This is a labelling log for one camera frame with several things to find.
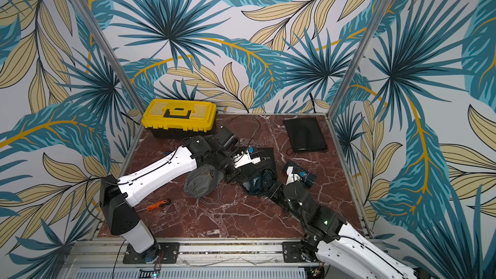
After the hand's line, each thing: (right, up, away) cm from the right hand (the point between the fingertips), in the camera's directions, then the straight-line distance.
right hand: (263, 183), depth 71 cm
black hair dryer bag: (+2, +7, +3) cm, 8 cm away
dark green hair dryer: (-3, -1, +2) cm, 3 cm away
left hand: (-7, +1, 0) cm, 7 cm away
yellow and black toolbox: (-41, +26, +24) cm, 55 cm away
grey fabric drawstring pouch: (-26, -3, +14) cm, 30 cm away
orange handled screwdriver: (-43, -12, +12) cm, 47 cm away
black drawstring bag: (+27, +18, +39) cm, 50 cm away
